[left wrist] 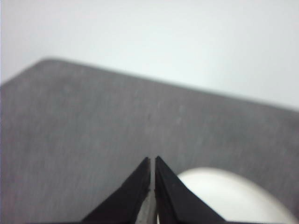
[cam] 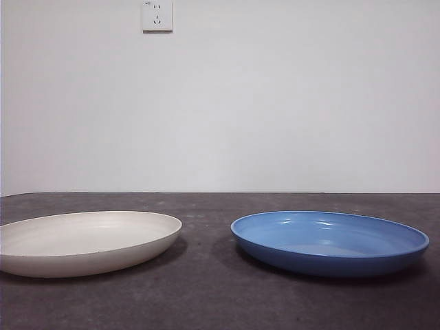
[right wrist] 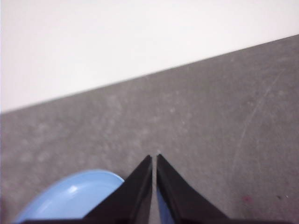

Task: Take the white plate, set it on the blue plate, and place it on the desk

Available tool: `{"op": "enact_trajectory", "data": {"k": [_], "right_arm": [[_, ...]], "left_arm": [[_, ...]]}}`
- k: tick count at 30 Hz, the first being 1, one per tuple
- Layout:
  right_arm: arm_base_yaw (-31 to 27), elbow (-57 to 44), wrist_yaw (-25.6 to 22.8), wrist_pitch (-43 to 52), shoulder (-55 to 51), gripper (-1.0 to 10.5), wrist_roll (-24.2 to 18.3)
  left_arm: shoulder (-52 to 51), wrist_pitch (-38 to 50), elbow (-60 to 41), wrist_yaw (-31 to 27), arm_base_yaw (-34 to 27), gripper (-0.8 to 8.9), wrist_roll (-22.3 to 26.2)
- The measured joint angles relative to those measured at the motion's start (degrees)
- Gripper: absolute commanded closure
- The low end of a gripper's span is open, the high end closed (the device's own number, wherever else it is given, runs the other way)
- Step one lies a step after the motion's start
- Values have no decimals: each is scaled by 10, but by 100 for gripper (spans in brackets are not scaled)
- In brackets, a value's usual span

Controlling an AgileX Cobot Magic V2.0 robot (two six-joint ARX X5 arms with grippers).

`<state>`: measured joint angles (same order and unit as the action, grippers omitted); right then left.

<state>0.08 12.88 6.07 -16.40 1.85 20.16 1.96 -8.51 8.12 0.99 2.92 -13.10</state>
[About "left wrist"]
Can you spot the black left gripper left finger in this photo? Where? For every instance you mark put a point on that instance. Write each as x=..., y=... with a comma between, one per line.
x=126, y=200

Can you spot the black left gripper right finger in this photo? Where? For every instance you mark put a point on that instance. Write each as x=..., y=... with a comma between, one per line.
x=177, y=200

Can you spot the white round plate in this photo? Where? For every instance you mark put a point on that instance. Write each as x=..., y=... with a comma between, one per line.
x=233, y=198

